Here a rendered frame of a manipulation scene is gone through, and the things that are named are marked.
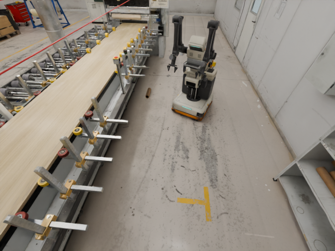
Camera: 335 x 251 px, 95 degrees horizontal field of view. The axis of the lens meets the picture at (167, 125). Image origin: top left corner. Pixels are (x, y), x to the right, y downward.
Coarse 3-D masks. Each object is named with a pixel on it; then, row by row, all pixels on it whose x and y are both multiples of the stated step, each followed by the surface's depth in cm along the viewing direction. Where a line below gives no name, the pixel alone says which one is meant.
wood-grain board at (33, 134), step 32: (128, 32) 369; (96, 64) 248; (64, 96) 186; (96, 96) 187; (0, 128) 148; (32, 128) 149; (64, 128) 150; (0, 160) 124; (32, 160) 125; (0, 192) 107; (32, 192) 109; (0, 224) 94
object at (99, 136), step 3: (78, 135) 151; (81, 135) 151; (84, 135) 151; (87, 135) 151; (99, 135) 151; (102, 135) 151; (105, 135) 151; (108, 135) 152; (111, 135) 152; (99, 138) 152; (102, 138) 152; (105, 138) 151; (108, 138) 151; (111, 138) 151; (114, 138) 150; (117, 138) 150; (120, 138) 150
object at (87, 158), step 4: (68, 156) 134; (88, 156) 134; (92, 156) 135; (88, 160) 135; (92, 160) 134; (96, 160) 134; (100, 160) 133; (104, 160) 132; (108, 160) 132; (112, 160) 134
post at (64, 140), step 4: (64, 136) 109; (60, 140) 109; (64, 140) 108; (68, 140) 113; (64, 144) 112; (68, 144) 113; (68, 148) 115; (72, 148) 118; (72, 152) 119; (76, 152) 123; (72, 156) 124; (76, 156) 123; (80, 156) 129; (76, 160) 128; (80, 160) 129; (84, 164) 135; (84, 168) 137
